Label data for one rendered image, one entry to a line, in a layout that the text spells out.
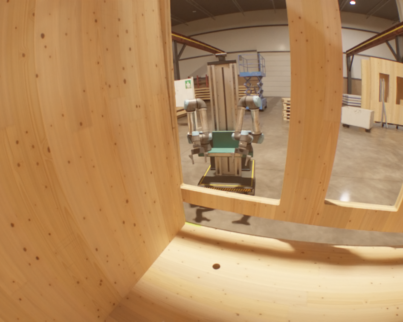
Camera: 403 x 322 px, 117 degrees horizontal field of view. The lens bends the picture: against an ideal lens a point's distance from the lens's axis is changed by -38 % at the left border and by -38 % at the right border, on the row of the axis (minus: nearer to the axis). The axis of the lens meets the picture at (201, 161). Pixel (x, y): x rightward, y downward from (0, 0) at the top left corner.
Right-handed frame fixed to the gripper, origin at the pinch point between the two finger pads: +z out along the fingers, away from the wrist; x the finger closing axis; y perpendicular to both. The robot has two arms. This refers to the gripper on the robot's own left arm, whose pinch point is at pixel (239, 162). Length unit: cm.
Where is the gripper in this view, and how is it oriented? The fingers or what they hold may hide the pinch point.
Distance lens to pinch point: 193.1
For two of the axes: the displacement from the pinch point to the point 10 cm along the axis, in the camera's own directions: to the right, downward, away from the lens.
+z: -1.8, 9.8, 0.4
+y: -3.4, -0.2, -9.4
